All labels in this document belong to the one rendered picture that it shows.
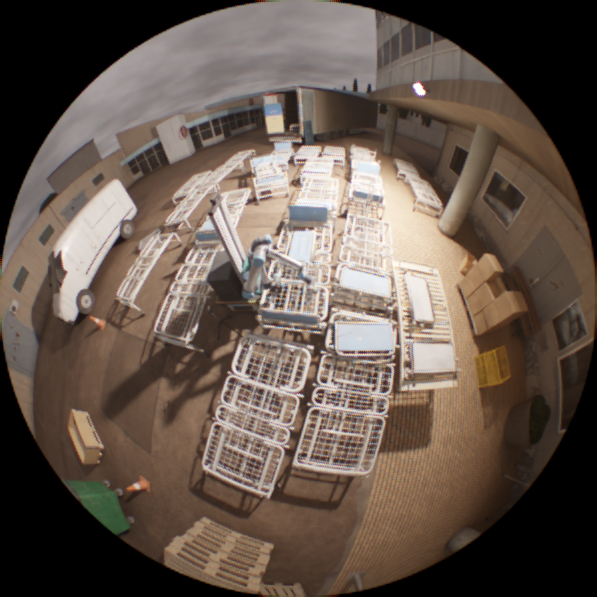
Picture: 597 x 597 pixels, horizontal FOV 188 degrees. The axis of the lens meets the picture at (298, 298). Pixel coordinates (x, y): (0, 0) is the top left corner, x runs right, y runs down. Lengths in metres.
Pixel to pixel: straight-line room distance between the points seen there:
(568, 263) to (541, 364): 2.33
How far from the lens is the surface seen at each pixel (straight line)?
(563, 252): 5.82
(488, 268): 3.88
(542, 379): 5.87
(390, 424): 2.88
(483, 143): 5.17
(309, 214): 3.43
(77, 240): 7.74
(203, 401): 3.04
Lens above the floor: 2.58
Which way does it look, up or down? 60 degrees down
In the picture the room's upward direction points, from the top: 7 degrees counter-clockwise
